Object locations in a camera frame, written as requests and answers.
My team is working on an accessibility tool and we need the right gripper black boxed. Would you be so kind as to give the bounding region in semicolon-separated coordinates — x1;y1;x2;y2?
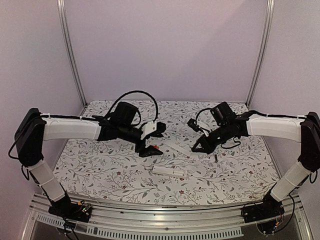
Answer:
191;123;233;155

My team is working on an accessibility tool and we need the white remote control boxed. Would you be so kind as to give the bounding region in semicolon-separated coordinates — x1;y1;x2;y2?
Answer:
151;166;187;179

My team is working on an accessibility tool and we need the white remote battery cover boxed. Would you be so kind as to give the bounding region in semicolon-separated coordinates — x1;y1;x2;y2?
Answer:
165;142;192;157

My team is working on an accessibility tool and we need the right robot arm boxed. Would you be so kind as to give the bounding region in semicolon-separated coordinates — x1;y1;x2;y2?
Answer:
187;101;320;218

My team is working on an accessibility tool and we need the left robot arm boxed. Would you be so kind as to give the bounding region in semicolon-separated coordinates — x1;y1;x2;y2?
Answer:
10;101;166;217

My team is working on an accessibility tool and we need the floral patterned table mat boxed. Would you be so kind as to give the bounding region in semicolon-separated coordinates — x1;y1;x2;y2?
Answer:
54;100;279;206

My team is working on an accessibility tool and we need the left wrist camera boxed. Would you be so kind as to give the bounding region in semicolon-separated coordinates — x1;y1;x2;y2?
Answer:
140;121;167;140

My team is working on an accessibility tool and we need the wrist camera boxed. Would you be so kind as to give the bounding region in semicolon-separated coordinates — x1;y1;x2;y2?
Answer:
187;118;212;137
140;121;167;140

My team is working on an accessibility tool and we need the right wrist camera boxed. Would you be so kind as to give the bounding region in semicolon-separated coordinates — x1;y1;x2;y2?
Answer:
187;118;212;137

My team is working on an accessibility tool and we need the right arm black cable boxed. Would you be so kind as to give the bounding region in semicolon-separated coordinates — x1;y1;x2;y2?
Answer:
194;107;320;151

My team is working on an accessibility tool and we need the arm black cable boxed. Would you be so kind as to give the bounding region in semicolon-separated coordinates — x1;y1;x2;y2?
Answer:
39;89;160;126
194;107;320;151

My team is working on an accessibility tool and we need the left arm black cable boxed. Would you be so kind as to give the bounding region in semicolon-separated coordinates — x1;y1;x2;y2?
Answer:
39;89;160;126

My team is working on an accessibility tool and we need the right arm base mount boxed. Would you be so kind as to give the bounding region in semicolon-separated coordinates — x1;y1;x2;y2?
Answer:
241;200;285;223

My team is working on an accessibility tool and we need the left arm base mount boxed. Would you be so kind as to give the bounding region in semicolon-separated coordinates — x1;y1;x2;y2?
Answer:
48;199;93;223

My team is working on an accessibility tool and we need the right aluminium frame post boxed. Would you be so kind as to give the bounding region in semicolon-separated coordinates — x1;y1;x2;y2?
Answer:
245;0;275;109

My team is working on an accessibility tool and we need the aluminium frame post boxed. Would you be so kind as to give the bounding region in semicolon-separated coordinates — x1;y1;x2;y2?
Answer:
245;0;275;109
56;0;88;107

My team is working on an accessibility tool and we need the left aluminium frame post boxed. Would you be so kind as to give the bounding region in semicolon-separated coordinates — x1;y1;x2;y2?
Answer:
56;0;88;107

